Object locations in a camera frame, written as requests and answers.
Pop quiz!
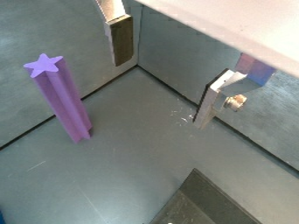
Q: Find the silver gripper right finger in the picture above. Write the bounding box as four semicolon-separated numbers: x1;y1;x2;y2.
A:
192;53;276;129

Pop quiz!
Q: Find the purple star-shaped peg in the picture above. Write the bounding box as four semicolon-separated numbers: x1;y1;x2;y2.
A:
23;53;92;143

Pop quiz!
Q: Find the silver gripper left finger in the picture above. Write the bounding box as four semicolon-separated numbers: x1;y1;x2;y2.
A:
95;0;135;67

